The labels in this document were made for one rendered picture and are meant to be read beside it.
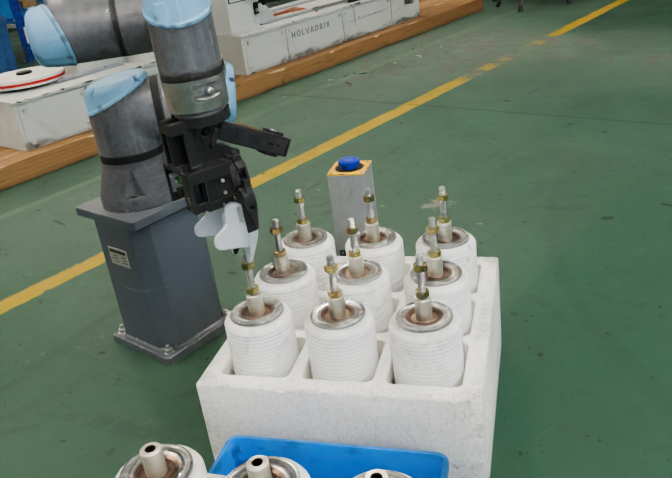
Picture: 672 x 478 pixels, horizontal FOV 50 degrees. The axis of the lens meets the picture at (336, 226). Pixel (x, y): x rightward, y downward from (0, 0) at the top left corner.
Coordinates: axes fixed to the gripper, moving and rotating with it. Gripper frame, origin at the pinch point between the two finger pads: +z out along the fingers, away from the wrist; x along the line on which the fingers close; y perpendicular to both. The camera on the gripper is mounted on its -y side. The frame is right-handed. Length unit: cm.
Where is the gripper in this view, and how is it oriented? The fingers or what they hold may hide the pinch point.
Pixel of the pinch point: (245, 247)
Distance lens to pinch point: 97.9
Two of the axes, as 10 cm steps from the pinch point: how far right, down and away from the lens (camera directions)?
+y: -7.9, 3.6, -4.9
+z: 1.3, 8.9, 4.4
